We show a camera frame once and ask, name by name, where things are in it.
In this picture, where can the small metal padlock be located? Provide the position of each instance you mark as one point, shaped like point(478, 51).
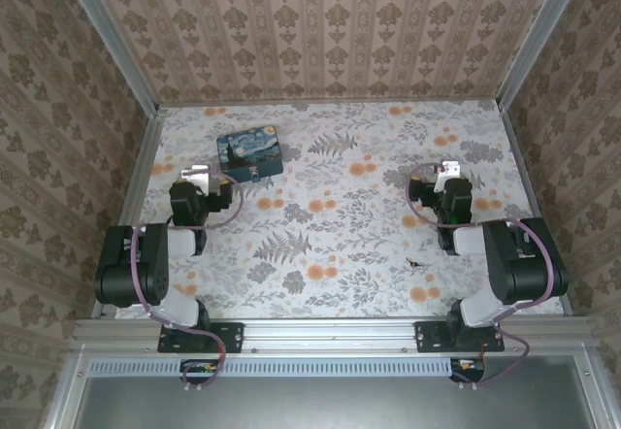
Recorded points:
point(253, 174)

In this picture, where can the starry night printed tin box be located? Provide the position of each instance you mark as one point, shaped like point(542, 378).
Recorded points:
point(250, 152)

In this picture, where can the small key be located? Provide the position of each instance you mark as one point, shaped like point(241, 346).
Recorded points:
point(415, 263)

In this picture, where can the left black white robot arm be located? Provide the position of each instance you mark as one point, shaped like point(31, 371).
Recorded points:
point(131, 273)

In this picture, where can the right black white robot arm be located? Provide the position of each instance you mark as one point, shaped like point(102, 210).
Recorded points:
point(514, 264)

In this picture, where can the grey sheet metal panel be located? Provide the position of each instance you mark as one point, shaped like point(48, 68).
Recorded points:
point(330, 405)

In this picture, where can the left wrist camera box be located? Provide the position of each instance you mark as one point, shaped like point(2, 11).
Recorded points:
point(196, 176)

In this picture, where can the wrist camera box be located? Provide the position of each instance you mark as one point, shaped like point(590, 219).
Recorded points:
point(196, 176)
point(446, 172)

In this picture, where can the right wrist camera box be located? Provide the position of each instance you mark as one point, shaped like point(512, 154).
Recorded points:
point(446, 172)

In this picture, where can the aluminium table side rail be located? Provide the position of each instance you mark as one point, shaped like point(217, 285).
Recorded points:
point(533, 196)
point(140, 172)

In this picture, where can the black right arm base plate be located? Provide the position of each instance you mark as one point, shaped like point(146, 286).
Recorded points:
point(429, 337)

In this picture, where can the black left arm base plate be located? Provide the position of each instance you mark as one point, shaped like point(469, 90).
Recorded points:
point(228, 337)

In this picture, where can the aluminium frame post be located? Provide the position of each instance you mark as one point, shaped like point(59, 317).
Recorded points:
point(538, 31)
point(107, 31)

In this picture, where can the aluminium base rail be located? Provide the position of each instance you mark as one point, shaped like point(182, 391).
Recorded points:
point(330, 334)

